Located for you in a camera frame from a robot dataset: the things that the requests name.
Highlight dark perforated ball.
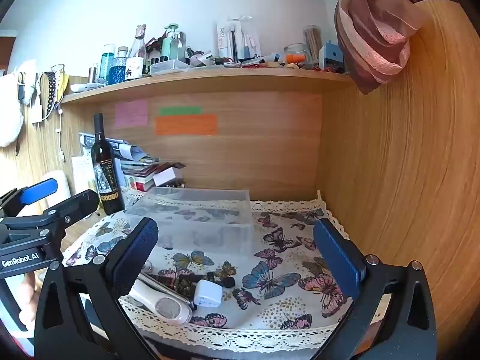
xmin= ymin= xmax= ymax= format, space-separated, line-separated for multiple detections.
xmin=178 ymin=275 xmax=199 ymax=295

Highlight wooden shelf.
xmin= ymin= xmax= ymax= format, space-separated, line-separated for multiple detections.
xmin=60 ymin=65 xmax=355 ymax=106

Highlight blue pencil sharpener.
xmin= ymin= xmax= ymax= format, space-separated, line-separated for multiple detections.
xmin=319 ymin=40 xmax=346 ymax=73

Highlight white paper sheets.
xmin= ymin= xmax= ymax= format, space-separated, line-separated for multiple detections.
xmin=71 ymin=155 xmax=94 ymax=196

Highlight brown wrapped bar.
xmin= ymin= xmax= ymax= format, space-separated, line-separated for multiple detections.
xmin=150 ymin=162 xmax=186 ymax=172

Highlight orange sticky note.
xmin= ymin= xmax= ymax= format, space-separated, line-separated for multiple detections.
xmin=155 ymin=114 xmax=218 ymax=136

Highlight clear plastic tray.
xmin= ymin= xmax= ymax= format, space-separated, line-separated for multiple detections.
xmin=149 ymin=59 xmax=192 ymax=76

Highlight rolled magazines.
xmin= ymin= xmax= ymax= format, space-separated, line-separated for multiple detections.
xmin=79 ymin=132 xmax=151 ymax=162

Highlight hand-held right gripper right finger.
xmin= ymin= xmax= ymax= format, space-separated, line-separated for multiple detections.
xmin=311 ymin=218 xmax=438 ymax=360

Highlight white handheld massager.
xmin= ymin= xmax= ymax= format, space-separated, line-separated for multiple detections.
xmin=129 ymin=277 xmax=193 ymax=325

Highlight white charger plug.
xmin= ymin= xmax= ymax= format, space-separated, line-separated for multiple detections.
xmin=194 ymin=279 xmax=224 ymax=307

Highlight dark wine bottle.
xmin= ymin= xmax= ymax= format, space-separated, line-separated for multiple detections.
xmin=91 ymin=113 xmax=125 ymax=215

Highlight small white box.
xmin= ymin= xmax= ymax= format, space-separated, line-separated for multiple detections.
xmin=154 ymin=167 xmax=177 ymax=184

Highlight clear bottle with pink top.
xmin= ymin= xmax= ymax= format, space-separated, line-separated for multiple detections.
xmin=127 ymin=24 xmax=147 ymax=81

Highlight low glass jar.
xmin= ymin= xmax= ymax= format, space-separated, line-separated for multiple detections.
xmin=283 ymin=43 xmax=308 ymax=66

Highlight stack of books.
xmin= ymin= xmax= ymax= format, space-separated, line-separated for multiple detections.
xmin=120 ymin=159 xmax=185 ymax=193

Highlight green sticky note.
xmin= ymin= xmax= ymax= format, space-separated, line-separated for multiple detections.
xmin=158 ymin=106 xmax=203 ymax=116

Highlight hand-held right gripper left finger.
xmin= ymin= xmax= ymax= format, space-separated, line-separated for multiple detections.
xmin=34 ymin=217 xmax=160 ymax=360

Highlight small brown case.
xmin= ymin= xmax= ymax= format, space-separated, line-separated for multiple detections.
xmin=155 ymin=270 xmax=181 ymax=286

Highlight pink sticky note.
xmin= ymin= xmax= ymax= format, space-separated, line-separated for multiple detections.
xmin=114 ymin=100 xmax=149 ymax=128

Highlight mint green pump bottle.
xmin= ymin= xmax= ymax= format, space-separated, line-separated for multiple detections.
xmin=161 ymin=24 xmax=187 ymax=64

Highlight butterfly print lace tablecloth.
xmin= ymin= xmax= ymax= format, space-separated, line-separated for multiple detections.
xmin=62 ymin=189 xmax=355 ymax=349

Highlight person's left hand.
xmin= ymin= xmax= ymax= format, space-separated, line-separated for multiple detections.
xmin=20 ymin=271 xmax=46 ymax=324

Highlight tall glass jar with sticks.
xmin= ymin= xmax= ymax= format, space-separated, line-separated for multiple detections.
xmin=303 ymin=25 xmax=323 ymax=66

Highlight teal glass bottle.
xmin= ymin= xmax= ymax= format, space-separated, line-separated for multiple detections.
xmin=99 ymin=44 xmax=116 ymax=83

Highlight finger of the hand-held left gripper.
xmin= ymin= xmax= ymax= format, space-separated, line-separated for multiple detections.
xmin=0 ymin=189 xmax=100 ymax=234
xmin=0 ymin=178 xmax=59 ymax=219

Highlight beaded strap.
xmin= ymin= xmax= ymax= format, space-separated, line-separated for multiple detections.
xmin=39 ymin=71 xmax=58 ymax=119

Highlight clear plastic box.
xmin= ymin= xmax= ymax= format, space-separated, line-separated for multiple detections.
xmin=125 ymin=187 xmax=253 ymax=257

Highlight pink brown scarf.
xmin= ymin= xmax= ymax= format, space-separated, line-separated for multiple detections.
xmin=296 ymin=0 xmax=456 ymax=95

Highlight packaged tool set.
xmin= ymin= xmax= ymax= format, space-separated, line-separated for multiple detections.
xmin=216 ymin=17 xmax=262 ymax=62

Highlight white fluffy cloth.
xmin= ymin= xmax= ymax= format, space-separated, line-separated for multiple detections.
xmin=0 ymin=60 xmax=38 ymax=147

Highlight blue patterned bottle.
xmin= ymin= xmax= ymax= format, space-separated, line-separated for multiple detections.
xmin=109 ymin=47 xmax=128 ymax=84

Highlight white cable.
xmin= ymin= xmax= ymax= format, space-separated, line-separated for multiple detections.
xmin=56 ymin=101 xmax=67 ymax=163

